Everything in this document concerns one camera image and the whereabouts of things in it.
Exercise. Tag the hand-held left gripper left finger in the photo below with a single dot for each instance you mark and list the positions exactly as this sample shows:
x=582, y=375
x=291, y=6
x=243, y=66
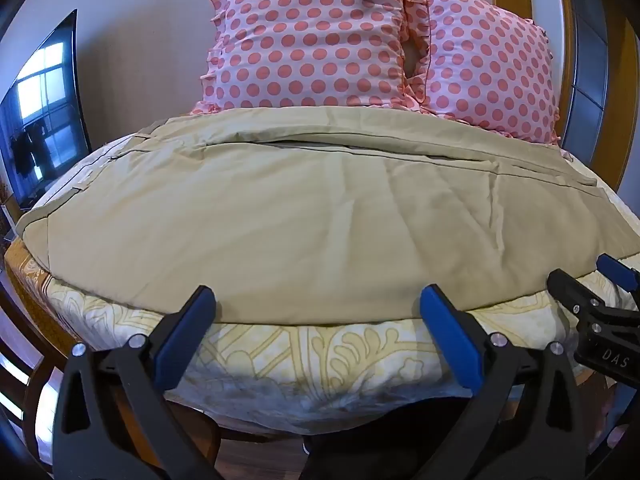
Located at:
x=186, y=334

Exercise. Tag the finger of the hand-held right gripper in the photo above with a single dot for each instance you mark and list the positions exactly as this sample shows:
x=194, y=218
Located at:
x=575, y=292
x=620, y=275

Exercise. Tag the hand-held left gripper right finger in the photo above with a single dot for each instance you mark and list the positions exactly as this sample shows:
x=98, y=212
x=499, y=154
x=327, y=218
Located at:
x=449, y=339

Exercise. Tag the beige blanket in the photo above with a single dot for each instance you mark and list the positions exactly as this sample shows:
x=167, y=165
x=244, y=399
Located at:
x=310, y=220

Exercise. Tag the yellow patterned bed sheet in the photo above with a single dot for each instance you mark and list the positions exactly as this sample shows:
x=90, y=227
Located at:
x=310, y=365

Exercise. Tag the dark wooden chair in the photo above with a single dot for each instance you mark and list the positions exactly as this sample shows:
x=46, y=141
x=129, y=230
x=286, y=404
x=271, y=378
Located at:
x=20, y=375

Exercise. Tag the dark glass door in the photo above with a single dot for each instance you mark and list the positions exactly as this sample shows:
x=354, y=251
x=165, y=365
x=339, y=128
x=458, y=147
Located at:
x=592, y=40

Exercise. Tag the pink polka dot pillow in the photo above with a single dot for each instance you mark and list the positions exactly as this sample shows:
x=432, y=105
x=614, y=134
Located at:
x=310, y=35
x=490, y=70

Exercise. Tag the black flat screen television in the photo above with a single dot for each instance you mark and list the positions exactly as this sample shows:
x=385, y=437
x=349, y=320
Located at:
x=45, y=110

